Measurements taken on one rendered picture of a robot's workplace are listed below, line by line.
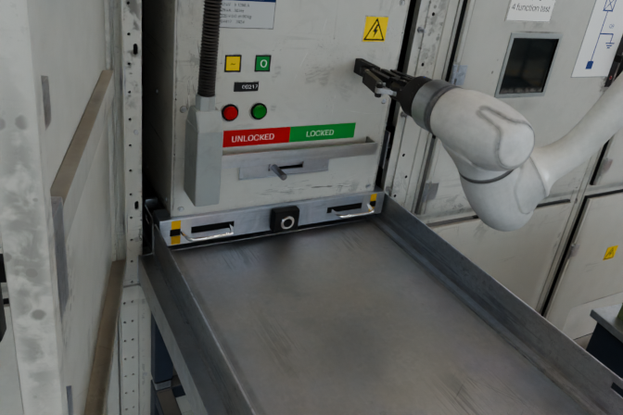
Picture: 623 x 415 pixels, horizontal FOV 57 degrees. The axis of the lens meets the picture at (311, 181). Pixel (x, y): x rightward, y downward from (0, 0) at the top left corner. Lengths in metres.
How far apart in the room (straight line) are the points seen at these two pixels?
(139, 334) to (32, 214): 0.90
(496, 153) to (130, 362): 0.90
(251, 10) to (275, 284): 0.52
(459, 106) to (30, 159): 0.66
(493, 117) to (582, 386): 0.48
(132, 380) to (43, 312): 0.93
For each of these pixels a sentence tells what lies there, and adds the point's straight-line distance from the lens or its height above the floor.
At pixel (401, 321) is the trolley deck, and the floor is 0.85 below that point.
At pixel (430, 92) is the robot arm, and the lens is 0.97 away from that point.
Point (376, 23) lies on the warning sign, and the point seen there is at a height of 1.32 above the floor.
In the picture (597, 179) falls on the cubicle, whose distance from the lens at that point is 1.98.
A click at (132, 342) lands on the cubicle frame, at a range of 1.32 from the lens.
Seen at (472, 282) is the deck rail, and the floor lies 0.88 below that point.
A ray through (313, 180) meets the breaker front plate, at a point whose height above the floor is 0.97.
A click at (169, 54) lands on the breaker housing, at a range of 1.07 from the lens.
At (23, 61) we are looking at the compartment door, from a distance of 0.39.
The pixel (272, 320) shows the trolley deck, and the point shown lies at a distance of 1.04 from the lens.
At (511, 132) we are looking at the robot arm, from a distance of 0.87.
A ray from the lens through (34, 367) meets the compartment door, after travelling 0.52.
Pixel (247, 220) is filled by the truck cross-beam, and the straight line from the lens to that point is 1.22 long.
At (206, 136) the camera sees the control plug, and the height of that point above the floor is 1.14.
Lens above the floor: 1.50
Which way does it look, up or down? 25 degrees down
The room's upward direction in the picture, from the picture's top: 8 degrees clockwise
